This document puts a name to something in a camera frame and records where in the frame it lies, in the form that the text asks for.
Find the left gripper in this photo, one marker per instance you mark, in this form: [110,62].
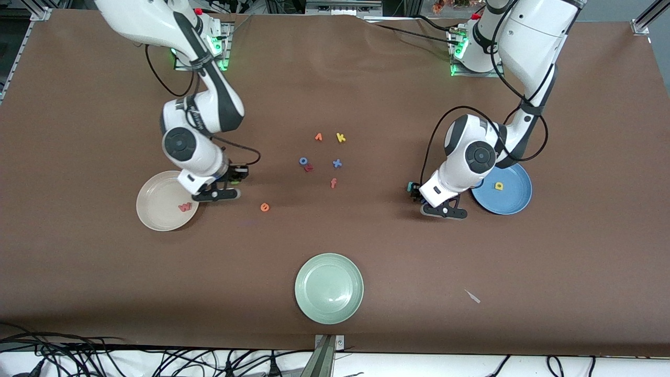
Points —
[415,191]

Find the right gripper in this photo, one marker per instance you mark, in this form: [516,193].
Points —
[235,173]

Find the red foam letter w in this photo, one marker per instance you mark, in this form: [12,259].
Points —
[184,207]

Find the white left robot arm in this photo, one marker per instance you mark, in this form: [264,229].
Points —
[471,157]

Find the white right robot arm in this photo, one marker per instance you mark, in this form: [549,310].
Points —
[199,152]

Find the brown table cover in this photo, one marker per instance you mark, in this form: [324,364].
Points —
[366,235]

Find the beige plate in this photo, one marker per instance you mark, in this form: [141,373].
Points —
[159,201]

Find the blue plate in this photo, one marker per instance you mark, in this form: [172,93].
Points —
[510,199]

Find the white paper scrap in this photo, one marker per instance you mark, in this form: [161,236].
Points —
[472,296]

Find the green plate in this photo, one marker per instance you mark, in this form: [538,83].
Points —
[328,289]

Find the grey metal box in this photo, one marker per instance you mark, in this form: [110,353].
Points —
[343,6]

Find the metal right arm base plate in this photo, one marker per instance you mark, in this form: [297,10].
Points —
[226,47]

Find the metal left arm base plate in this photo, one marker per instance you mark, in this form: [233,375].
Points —
[471,74]

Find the metal camera stand bracket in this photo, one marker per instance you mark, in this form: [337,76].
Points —
[324,356]

